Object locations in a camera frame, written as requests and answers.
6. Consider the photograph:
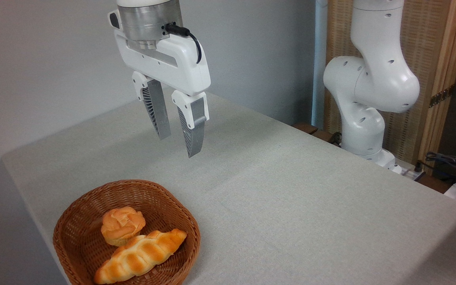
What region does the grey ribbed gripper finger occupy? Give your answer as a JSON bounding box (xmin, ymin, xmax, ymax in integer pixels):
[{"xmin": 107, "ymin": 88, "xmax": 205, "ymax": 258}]
[
  {"xmin": 171, "ymin": 90, "xmax": 210, "ymax": 158},
  {"xmin": 132, "ymin": 71, "xmax": 172, "ymax": 141}
]

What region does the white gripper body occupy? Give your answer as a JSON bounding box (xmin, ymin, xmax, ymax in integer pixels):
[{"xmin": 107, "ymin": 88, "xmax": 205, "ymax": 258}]
[{"xmin": 108, "ymin": 9, "xmax": 212, "ymax": 97}]

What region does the round golden bread roll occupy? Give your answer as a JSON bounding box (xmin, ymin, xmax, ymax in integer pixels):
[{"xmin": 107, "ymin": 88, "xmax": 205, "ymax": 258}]
[{"xmin": 101, "ymin": 206, "xmax": 146, "ymax": 247}]

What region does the long braided bread loaf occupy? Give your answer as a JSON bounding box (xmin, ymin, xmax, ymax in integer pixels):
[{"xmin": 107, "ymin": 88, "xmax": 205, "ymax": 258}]
[{"xmin": 94, "ymin": 228, "xmax": 188, "ymax": 285}]

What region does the white vertical pipe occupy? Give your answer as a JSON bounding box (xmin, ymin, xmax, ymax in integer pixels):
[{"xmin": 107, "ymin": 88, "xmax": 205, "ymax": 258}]
[{"xmin": 311, "ymin": 0, "xmax": 329, "ymax": 129}]

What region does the brown wicker basket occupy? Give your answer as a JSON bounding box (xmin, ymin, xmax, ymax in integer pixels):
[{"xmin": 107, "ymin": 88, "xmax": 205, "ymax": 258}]
[{"xmin": 53, "ymin": 179, "xmax": 201, "ymax": 285}]

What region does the white power strip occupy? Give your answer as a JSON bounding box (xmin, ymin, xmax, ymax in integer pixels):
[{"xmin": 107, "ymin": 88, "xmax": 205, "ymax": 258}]
[{"xmin": 393, "ymin": 163, "xmax": 426, "ymax": 182}]

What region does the bamboo folding screen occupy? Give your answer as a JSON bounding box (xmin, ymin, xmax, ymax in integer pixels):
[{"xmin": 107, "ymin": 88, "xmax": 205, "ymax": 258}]
[{"xmin": 325, "ymin": 0, "xmax": 456, "ymax": 166}]

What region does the metal screen hinge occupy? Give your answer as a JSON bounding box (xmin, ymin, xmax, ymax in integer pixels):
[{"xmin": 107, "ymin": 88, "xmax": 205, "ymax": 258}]
[{"xmin": 429, "ymin": 84, "xmax": 455, "ymax": 108}]

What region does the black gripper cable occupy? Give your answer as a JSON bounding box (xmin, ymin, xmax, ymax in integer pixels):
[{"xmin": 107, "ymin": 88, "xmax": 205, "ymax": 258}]
[{"xmin": 165, "ymin": 23, "xmax": 203, "ymax": 64}]

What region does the black cable bundle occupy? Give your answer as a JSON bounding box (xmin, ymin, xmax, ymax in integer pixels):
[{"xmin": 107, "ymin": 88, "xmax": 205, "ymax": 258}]
[{"xmin": 425, "ymin": 152, "xmax": 456, "ymax": 187}]

